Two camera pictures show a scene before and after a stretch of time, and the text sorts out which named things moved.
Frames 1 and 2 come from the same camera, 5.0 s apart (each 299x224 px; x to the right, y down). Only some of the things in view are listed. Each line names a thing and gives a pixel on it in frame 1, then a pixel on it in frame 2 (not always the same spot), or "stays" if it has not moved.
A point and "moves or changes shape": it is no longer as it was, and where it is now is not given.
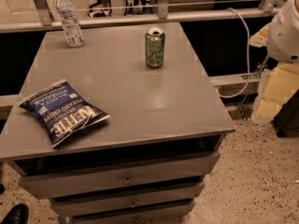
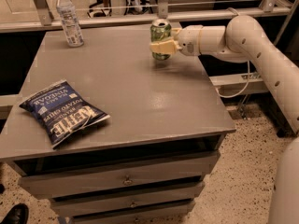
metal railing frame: x=47 y=21 stays
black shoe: x=19 y=214 stays
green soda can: x=155 y=47 moves or changes shape
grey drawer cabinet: x=144 y=164 stays
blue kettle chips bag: x=62 y=111 stays
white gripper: x=284 y=36 → x=189 y=41
